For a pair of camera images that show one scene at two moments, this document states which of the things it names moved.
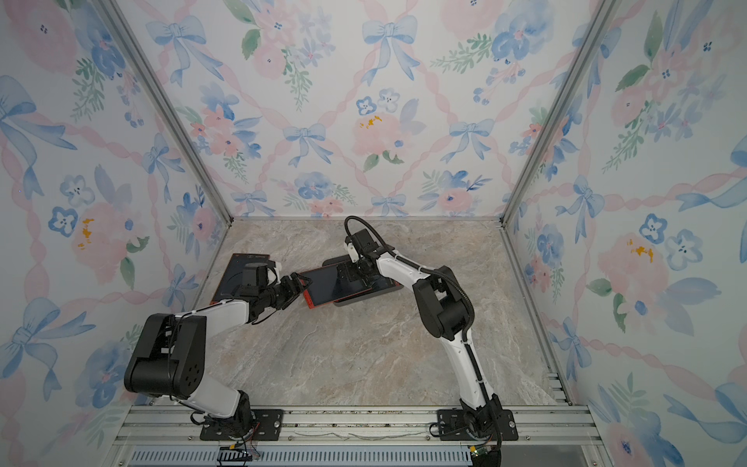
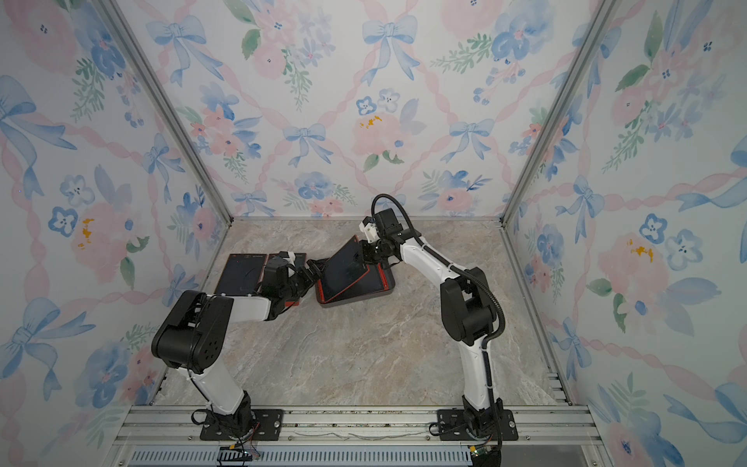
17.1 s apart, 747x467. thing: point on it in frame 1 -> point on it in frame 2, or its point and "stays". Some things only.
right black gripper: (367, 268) -> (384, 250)
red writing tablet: (320, 291) -> (300, 258)
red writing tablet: (232, 275) stays
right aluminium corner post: (563, 95) stays
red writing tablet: (382, 282) -> (343, 269)
